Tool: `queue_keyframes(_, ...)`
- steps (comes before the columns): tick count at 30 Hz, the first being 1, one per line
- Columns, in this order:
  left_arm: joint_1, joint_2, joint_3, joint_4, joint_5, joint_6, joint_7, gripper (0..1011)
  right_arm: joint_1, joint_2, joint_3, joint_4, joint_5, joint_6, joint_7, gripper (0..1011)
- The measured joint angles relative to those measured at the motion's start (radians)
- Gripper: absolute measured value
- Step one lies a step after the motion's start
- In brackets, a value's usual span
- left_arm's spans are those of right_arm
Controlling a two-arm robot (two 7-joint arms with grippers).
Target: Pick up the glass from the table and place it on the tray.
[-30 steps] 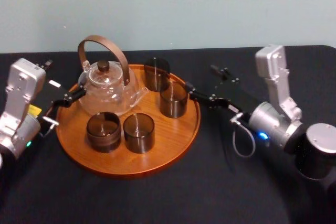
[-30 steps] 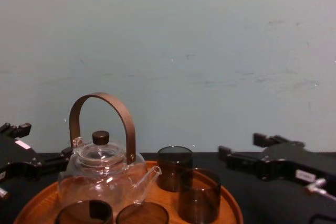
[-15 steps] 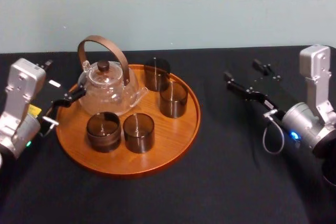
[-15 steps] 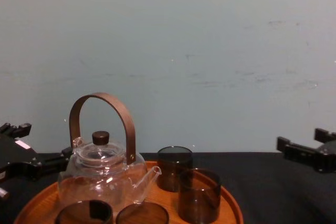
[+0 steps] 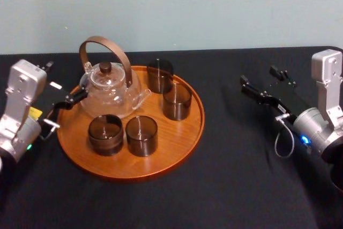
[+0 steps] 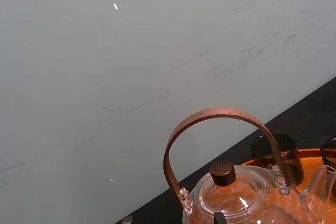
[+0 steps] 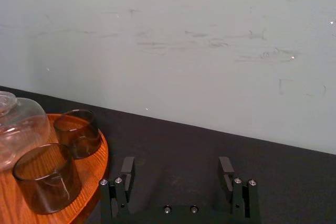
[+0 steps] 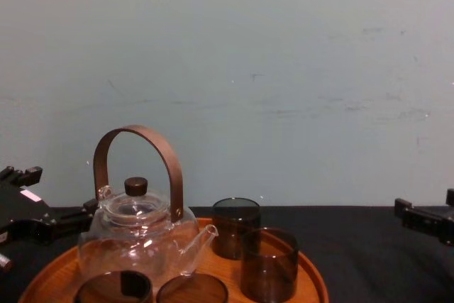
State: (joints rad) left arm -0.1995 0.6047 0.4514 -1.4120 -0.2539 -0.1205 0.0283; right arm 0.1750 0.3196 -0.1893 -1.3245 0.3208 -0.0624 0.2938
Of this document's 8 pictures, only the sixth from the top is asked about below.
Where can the glass teapot lid, dark knob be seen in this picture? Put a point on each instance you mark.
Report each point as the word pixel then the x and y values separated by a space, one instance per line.
pixel 223 172

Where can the black table cloth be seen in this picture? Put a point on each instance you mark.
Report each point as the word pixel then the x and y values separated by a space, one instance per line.
pixel 302 113

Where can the round brown wooden tray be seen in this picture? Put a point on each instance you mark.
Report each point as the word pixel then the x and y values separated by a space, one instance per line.
pixel 312 163

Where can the amber drinking glass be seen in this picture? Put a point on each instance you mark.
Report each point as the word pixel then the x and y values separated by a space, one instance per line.
pixel 330 155
pixel 288 155

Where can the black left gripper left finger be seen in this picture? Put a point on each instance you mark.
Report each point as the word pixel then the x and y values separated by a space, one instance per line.
pixel 128 220

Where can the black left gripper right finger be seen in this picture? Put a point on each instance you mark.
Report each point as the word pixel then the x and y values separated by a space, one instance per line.
pixel 219 219

